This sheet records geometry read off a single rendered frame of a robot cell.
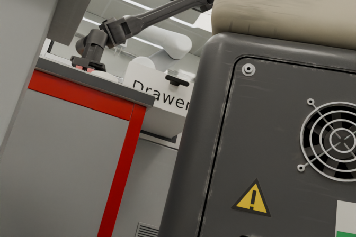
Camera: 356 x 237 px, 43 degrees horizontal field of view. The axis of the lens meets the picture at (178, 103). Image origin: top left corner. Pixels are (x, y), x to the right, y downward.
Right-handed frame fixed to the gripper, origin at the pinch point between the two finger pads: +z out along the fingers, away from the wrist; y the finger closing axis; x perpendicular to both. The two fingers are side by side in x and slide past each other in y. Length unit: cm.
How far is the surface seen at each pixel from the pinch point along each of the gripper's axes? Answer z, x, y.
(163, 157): 5.6, -34.4, -29.0
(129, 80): -5.6, 4.5, -13.6
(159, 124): -2.3, -20.9, -24.5
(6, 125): 30, 78, -11
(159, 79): -9.0, 2.4, -21.6
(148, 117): -2.2, -15.3, -20.7
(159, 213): 25, -35, -33
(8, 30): 20, 79, -8
